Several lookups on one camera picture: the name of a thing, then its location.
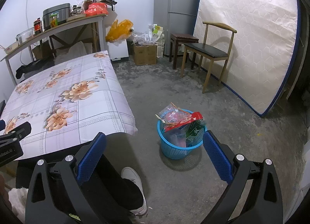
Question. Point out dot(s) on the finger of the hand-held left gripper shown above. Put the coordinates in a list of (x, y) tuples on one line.
[(21, 130), (2, 124)]

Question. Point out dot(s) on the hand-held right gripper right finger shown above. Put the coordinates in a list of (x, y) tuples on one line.
[(216, 156)]

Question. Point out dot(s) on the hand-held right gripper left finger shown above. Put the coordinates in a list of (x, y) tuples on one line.
[(90, 156)]

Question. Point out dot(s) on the green plastic bottle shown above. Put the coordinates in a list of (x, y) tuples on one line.
[(196, 131)]

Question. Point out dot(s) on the blue plastic basket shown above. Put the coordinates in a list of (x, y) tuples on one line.
[(176, 150)]

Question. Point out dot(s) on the red snack packet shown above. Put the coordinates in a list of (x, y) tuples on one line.
[(189, 118)]

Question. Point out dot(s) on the clear plastic wrapper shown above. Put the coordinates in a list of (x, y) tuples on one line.
[(173, 115)]

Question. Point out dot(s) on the floral tablecloth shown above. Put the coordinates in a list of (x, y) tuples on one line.
[(84, 117)]

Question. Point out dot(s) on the white shoe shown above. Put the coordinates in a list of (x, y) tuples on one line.
[(132, 178)]

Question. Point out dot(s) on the person's leg black trousers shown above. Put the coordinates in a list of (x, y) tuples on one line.
[(121, 197)]

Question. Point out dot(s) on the black cloth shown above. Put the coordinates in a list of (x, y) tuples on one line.
[(31, 67)]

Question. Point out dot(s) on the floral ceramic bowl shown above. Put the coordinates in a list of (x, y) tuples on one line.
[(11, 48)]

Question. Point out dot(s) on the small brown cardboard box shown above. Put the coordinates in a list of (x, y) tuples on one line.
[(41, 50)]

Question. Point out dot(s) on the clear glass bowl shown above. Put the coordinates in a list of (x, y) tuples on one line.
[(25, 36)]

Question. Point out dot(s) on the white sack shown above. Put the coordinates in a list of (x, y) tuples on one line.
[(72, 51)]

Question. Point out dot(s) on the red label sauce jar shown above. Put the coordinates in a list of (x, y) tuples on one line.
[(37, 28)]

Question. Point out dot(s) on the low white cabinet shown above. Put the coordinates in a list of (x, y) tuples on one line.
[(118, 49)]

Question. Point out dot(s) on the large cardboard box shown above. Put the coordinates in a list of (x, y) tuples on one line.
[(145, 55)]

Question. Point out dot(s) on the grey rice cooker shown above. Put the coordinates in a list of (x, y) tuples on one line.
[(57, 13)]

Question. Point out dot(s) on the dark wooden stool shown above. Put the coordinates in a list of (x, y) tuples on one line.
[(184, 37)]

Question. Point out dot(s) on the grey side table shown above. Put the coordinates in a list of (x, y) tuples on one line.
[(101, 32)]

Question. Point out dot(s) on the white quilted mattress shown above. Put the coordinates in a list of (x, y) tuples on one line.
[(247, 32)]

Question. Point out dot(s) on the crumpled clear plastic bags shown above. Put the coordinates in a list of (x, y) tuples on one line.
[(143, 38)]

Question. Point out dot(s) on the yellow plastic bag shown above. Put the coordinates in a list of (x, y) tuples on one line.
[(120, 28)]

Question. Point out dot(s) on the green white carton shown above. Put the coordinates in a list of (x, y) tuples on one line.
[(157, 33)]

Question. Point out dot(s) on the red plastic bag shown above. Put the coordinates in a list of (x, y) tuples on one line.
[(96, 9)]

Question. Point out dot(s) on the grey refrigerator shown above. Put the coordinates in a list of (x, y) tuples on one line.
[(176, 1)]

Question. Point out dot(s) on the wooden frame chair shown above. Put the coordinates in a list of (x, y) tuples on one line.
[(205, 50)]

